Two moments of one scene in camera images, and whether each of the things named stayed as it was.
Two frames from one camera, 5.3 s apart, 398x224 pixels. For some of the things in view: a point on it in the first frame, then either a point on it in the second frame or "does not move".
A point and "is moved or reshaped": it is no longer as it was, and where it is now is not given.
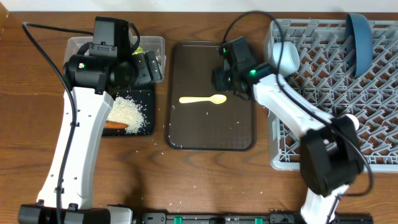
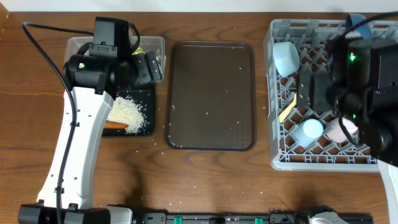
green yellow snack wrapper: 138,51 does not move
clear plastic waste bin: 156,44 does not move
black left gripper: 145,74 does not move
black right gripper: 219,82 -> 320,81
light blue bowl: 290,58 does not move
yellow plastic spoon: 216,99 is moved or reshaped
